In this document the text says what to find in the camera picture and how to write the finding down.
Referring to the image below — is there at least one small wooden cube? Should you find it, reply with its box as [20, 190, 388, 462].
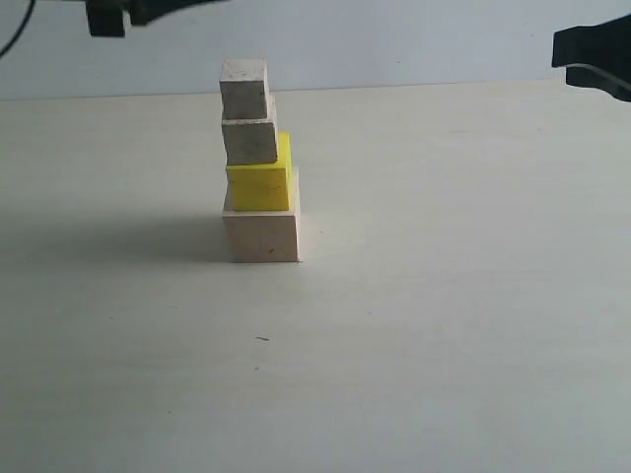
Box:
[220, 58, 269, 120]

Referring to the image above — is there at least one medium wooden cube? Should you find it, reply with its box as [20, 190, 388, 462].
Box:
[221, 96, 278, 166]

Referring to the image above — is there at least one yellow cube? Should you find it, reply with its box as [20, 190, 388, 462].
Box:
[226, 131, 295, 211]

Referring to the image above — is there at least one large pale wooden cube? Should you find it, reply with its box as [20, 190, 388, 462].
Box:
[222, 168, 301, 263]

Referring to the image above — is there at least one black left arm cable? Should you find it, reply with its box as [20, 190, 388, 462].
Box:
[0, 0, 36, 58]

